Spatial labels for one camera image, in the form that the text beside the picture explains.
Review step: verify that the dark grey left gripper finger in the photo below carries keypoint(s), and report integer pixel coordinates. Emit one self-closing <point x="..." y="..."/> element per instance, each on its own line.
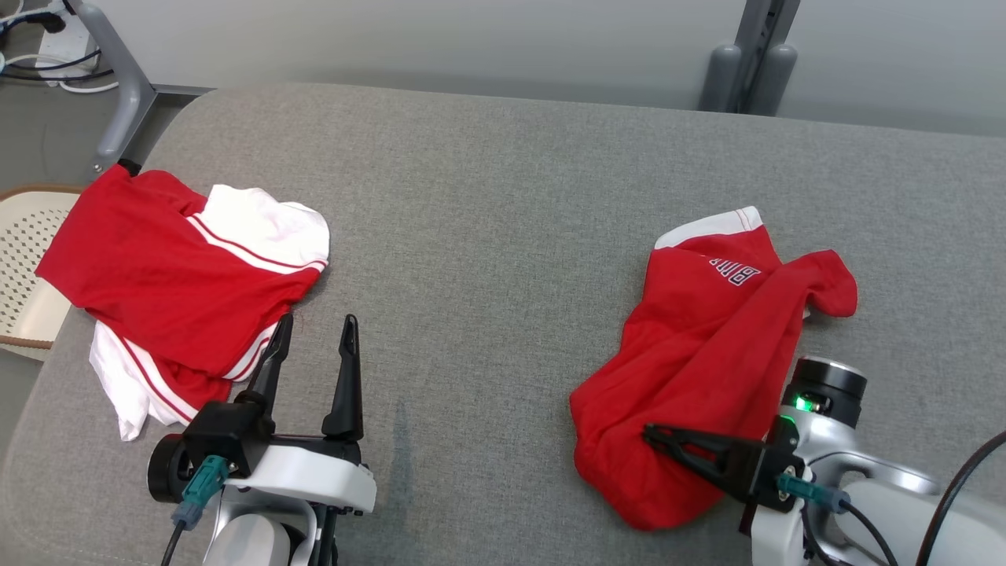
<point x="271" y="369"/>
<point x="348" y="393"/>

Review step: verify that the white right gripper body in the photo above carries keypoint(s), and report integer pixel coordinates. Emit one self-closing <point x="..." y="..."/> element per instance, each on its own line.
<point x="774" y="542"/>

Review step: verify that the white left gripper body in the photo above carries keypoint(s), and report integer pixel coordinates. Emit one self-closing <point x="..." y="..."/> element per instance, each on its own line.
<point x="314" y="475"/>

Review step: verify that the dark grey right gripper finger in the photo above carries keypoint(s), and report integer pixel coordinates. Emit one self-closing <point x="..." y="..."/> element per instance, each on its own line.
<point x="719" y="475"/>
<point x="723" y="442"/>

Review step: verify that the red shorts white waistband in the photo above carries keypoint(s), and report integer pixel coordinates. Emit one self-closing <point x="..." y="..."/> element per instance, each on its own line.
<point x="692" y="354"/>

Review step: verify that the red white basketball jersey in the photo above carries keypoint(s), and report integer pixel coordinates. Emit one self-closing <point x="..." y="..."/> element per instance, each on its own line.
<point x="157" y="275"/>

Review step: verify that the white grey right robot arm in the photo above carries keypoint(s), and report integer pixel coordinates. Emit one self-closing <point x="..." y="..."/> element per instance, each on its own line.
<point x="880" y="503"/>

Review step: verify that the small black foot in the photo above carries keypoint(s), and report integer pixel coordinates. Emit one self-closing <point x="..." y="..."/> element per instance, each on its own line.
<point x="130" y="167"/>

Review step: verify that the cream perforated laundry basket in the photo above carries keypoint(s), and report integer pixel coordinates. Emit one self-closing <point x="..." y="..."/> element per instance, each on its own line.
<point x="23" y="259"/>

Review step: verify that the grey slanted partition leg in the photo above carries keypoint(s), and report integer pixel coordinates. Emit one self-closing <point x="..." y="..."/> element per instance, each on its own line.
<point x="126" y="86"/>

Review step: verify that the white power strip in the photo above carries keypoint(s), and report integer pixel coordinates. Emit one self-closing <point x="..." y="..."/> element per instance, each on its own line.
<point x="67" y="43"/>

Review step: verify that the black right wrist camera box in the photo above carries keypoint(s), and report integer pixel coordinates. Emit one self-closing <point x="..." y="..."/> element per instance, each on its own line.
<point x="766" y="472"/>

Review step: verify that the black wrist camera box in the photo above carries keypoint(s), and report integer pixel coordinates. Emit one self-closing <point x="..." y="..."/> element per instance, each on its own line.
<point x="766" y="472"/>
<point x="224" y="432"/>

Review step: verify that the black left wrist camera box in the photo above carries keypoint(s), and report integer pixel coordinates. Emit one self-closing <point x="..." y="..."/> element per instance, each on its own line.
<point x="224" y="432"/>

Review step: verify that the grey partition post two feet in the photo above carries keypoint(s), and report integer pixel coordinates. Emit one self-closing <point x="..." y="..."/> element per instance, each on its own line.
<point x="754" y="47"/>

